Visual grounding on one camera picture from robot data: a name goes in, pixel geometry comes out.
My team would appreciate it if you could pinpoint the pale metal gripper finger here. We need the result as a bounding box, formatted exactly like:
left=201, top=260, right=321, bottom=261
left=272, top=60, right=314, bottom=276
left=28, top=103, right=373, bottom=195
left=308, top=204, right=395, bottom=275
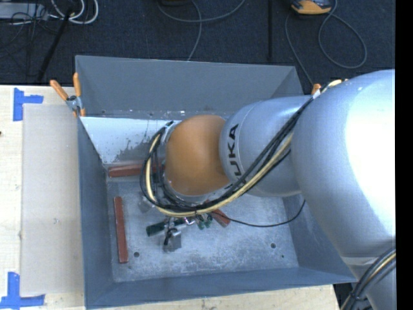
left=137, top=196, right=154, bottom=214
left=162, top=227, right=183, bottom=254

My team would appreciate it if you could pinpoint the red-brown flat block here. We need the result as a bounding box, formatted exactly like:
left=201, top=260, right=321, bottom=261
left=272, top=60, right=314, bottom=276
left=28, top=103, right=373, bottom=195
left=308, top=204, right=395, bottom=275
left=107, top=162, right=153, bottom=179
left=209, top=206, right=232, bottom=229
left=113, top=196, right=130, bottom=265

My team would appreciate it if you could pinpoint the grey metal bin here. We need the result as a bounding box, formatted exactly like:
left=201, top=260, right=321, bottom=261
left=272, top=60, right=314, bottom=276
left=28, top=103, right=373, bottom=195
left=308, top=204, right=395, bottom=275
left=74, top=55, right=358, bottom=310

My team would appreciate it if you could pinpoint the pale flat board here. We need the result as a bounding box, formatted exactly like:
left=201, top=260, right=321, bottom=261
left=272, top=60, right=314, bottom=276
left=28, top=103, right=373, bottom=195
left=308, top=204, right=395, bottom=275
left=19, top=103, right=85, bottom=298

